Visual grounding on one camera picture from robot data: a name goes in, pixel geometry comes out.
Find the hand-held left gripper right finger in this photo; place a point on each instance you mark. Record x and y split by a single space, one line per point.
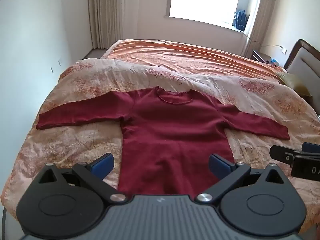
219 166

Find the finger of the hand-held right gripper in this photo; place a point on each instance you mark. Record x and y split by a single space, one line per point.
311 147
282 155

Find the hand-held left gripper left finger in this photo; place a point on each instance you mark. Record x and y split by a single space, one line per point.
103 165

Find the dark red long-sleeved sweater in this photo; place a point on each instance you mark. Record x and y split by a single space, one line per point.
172 130

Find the olive pillow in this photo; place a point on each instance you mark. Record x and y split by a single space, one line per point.
295 82

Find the floral beige quilt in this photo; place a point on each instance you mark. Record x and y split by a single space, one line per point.
75 85

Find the brown padded headboard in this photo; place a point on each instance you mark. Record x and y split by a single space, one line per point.
303 62

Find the light blue box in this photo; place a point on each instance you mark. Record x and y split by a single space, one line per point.
274 62

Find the dark wooden nightstand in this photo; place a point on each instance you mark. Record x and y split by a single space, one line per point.
260 56

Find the orange bed sheet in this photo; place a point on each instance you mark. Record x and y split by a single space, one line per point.
187 55

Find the beige curtain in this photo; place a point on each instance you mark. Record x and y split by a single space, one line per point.
260 17
107 12

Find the blue bag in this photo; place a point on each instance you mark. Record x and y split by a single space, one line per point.
240 20

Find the bright window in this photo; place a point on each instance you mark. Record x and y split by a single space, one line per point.
205 0

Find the white wall socket with plug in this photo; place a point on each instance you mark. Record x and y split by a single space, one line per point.
282 49

